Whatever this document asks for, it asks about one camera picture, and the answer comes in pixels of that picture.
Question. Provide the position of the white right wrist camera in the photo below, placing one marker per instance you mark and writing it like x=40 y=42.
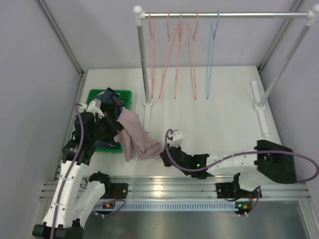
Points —
x=174 y=138

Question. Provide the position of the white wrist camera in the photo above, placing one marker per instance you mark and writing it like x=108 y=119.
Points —
x=94 y=108
x=174 y=138

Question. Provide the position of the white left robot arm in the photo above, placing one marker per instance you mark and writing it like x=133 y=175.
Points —
x=68 y=212

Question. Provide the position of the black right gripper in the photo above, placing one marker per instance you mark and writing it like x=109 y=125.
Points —
x=164 y=155

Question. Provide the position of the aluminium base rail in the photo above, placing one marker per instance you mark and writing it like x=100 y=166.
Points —
x=170 y=188

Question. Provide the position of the green plastic bin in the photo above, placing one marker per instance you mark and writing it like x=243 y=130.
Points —
x=126 y=96

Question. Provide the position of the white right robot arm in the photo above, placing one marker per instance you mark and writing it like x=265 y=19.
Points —
x=250 y=171

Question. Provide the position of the blue wire hanger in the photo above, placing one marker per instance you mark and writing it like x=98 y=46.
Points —
x=210 y=54

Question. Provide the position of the silver white clothes rack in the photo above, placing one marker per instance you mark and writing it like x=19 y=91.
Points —
x=259 y=103

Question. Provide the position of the pink wire hanger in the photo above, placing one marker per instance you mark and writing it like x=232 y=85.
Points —
x=191 y=43
x=152 y=28
x=171 y=36
x=180 y=29

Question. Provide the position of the grey slotted cable duct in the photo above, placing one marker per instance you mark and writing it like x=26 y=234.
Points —
x=152 y=206

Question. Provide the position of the dark clothes pile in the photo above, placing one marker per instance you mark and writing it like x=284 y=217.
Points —
x=112 y=104

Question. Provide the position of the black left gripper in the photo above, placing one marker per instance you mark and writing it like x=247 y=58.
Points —
x=109 y=123

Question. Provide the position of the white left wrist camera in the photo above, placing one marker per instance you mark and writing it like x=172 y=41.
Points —
x=94 y=108

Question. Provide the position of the mauve tank top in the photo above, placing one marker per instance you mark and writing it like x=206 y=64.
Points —
x=135 y=141

